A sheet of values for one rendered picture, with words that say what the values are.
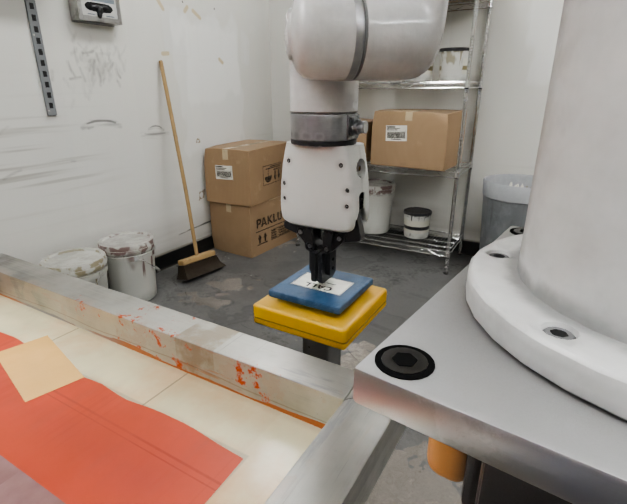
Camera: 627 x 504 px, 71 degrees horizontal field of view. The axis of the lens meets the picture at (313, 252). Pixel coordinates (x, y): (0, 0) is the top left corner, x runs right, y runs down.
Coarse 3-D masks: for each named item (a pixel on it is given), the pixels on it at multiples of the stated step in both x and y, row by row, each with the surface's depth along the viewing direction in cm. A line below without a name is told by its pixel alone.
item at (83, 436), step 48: (96, 384) 40; (0, 432) 34; (48, 432) 34; (96, 432) 34; (144, 432) 34; (192, 432) 34; (0, 480) 30; (48, 480) 30; (96, 480) 30; (144, 480) 30; (192, 480) 30
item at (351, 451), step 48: (0, 288) 56; (48, 288) 50; (96, 288) 50; (144, 336) 43; (192, 336) 41; (240, 336) 41; (240, 384) 38; (288, 384) 35; (336, 384) 34; (336, 432) 29; (384, 432) 29; (288, 480) 26; (336, 480) 26
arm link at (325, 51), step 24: (312, 0) 36; (336, 0) 36; (360, 0) 36; (288, 24) 37; (312, 24) 35; (336, 24) 36; (360, 24) 36; (288, 48) 38; (312, 48) 36; (336, 48) 37; (360, 48) 37; (312, 72) 38; (336, 72) 39; (312, 96) 45; (336, 96) 45
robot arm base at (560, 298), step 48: (576, 0) 11; (624, 0) 9; (576, 48) 11; (624, 48) 10; (576, 96) 11; (624, 96) 10; (576, 144) 11; (624, 144) 10; (576, 192) 11; (624, 192) 10; (528, 240) 14; (576, 240) 11; (624, 240) 10; (480, 288) 13; (528, 288) 13; (576, 288) 11; (624, 288) 10; (528, 336) 11; (576, 336) 11; (624, 336) 10; (576, 384) 10; (624, 384) 9
